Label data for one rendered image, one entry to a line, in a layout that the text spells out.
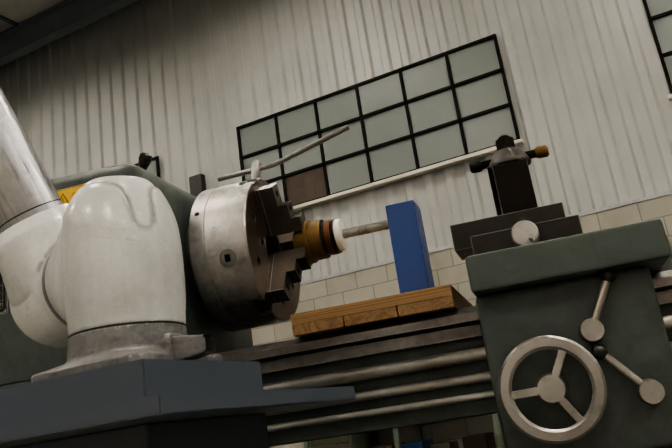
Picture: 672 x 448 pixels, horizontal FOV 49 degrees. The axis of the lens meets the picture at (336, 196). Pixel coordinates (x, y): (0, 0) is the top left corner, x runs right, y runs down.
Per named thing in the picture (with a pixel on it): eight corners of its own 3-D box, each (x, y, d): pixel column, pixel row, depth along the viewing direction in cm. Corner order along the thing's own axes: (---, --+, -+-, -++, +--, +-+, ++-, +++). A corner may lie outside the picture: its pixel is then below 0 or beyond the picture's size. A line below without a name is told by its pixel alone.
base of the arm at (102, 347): (166, 357, 86) (162, 309, 87) (25, 387, 94) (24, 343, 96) (251, 359, 102) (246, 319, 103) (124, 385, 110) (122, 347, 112)
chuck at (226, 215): (200, 294, 142) (206, 159, 159) (265, 349, 167) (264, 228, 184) (243, 285, 140) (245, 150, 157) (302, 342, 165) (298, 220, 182)
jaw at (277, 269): (264, 270, 161) (259, 313, 152) (255, 255, 158) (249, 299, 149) (312, 259, 158) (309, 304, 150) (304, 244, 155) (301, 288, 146)
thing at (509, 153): (487, 165, 140) (484, 150, 141) (491, 176, 147) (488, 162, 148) (530, 155, 138) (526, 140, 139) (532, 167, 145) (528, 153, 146)
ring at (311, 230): (287, 218, 157) (328, 209, 155) (301, 228, 165) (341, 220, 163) (292, 261, 154) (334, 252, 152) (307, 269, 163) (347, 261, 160)
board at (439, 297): (292, 336, 136) (290, 314, 137) (346, 347, 169) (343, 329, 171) (454, 306, 129) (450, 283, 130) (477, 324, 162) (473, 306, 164)
